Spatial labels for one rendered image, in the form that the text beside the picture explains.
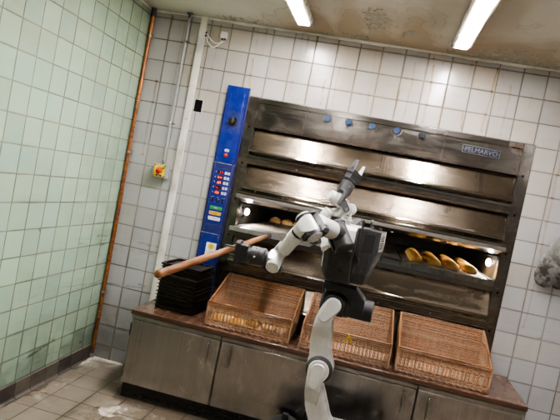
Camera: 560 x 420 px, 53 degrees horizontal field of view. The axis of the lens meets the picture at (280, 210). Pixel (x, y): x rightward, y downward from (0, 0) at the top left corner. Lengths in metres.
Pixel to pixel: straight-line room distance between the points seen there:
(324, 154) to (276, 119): 0.42
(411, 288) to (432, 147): 0.97
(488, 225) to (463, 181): 0.33
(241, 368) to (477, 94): 2.33
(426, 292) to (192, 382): 1.64
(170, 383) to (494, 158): 2.55
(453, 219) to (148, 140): 2.22
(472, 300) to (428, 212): 0.65
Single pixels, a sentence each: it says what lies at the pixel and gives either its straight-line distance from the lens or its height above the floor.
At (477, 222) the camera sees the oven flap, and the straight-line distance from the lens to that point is 3.94.
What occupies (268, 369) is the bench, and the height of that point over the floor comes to 0.42.
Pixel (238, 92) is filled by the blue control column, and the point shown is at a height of 2.11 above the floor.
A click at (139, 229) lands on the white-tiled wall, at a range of 4.25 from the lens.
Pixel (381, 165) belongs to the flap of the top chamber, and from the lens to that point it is 3.89.
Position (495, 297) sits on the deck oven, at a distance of 4.01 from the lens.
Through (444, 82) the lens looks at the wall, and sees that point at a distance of 3.98.
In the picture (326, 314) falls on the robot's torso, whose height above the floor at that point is 0.92.
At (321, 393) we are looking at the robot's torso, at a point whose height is 0.49.
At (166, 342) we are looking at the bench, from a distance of 3.69.
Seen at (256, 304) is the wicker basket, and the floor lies 0.68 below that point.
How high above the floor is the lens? 1.56
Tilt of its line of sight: 3 degrees down
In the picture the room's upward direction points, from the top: 11 degrees clockwise
